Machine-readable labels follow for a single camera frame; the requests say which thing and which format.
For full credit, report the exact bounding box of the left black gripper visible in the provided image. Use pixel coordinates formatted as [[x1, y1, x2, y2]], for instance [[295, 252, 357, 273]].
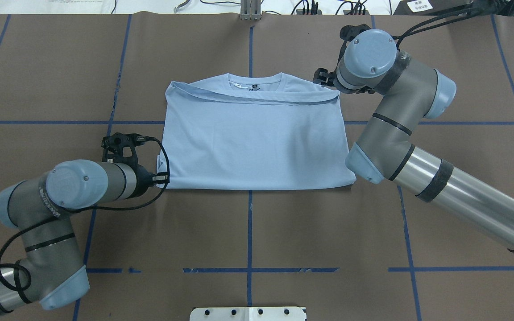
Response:
[[101, 132, 170, 199]]

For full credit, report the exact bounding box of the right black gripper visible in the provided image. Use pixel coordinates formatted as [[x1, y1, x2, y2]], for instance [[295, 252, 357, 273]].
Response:
[[313, 24, 373, 94]]

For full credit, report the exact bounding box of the light blue t-shirt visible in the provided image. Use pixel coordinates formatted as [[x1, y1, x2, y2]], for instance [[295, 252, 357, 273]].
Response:
[[158, 73, 356, 191]]

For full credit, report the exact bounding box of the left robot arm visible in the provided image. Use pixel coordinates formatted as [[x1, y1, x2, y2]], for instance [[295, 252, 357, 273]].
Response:
[[0, 132, 170, 317]]

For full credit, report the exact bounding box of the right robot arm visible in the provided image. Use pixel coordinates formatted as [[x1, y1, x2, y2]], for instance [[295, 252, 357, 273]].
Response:
[[314, 24, 514, 255]]

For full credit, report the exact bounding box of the black box with label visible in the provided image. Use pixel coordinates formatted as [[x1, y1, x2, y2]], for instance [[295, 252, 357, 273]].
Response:
[[392, 0, 474, 16]]

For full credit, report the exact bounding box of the aluminium frame post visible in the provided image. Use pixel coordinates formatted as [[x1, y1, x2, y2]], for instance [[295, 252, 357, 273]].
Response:
[[239, 0, 262, 21]]

